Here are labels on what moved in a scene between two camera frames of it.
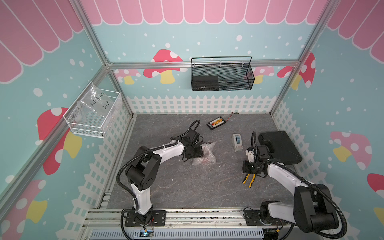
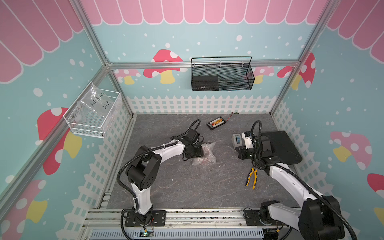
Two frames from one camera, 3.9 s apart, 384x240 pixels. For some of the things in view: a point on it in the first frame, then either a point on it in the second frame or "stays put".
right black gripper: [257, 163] → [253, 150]
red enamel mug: [205, 161] stays put
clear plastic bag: [208, 156] stays put
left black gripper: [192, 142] stays put
